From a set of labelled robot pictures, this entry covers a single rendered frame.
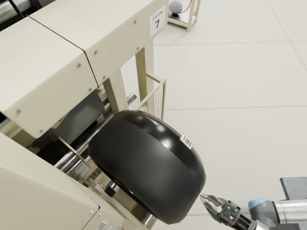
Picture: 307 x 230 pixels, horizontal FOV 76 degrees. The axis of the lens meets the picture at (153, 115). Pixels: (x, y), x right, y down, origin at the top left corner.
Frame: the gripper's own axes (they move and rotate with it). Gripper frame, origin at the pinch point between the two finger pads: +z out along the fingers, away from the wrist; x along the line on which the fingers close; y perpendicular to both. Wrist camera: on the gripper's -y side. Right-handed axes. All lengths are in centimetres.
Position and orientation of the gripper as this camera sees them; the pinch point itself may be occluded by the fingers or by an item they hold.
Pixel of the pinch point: (202, 197)
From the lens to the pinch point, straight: 94.4
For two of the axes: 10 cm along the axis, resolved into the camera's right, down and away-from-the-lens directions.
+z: -7.8, -4.6, 4.2
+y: -1.0, -5.7, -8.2
